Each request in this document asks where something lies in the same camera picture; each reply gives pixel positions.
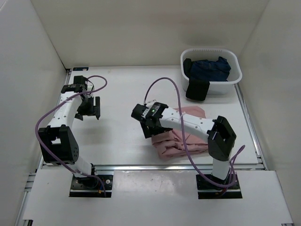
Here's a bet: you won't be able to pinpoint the white plastic basket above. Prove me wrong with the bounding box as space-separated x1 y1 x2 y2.
180 48 242 95

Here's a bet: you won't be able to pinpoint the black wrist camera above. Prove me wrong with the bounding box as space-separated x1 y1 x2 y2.
143 99 156 108
73 75 94 91

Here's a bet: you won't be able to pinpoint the dark blue trousers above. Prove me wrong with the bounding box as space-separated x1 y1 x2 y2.
189 56 231 82

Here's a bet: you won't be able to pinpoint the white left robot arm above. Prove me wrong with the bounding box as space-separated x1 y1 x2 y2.
38 82 101 188

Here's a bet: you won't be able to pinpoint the pink trousers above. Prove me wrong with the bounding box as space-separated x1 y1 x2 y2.
151 107 208 160

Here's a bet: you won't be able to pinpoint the aluminium right rail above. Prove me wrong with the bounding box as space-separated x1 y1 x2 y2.
235 84 266 168

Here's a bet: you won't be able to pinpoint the aluminium left rail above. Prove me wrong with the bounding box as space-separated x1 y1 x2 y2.
36 68 72 171

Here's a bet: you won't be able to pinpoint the aluminium rail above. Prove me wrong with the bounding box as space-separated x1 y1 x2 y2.
95 163 265 171
36 68 72 171
235 84 266 168

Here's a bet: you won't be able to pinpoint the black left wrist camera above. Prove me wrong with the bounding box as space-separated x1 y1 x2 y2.
73 75 94 91

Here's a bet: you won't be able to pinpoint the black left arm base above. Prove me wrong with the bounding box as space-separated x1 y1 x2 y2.
69 172 113 198

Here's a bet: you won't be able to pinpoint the black trousers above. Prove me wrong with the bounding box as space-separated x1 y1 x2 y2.
183 58 210 102

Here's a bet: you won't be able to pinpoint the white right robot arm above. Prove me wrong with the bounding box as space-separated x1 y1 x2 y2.
131 102 237 188

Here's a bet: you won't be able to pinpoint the aluminium front rail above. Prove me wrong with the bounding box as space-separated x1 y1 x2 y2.
95 163 265 171

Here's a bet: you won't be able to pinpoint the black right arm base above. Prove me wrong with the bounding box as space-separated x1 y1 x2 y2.
196 174 243 200

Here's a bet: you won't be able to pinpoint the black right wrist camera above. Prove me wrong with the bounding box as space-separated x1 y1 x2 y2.
143 99 156 108

